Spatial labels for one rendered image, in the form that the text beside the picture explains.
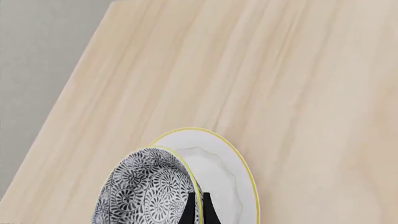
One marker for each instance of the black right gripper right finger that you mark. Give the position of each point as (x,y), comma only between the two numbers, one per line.
(209,213)

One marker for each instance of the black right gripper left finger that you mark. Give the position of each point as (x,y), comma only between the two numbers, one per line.
(188,212)

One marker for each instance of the black patterned bowl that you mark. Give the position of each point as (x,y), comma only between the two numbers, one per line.
(146,186)

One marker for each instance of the white plate with yellow rim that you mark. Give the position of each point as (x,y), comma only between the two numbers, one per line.
(224,168)

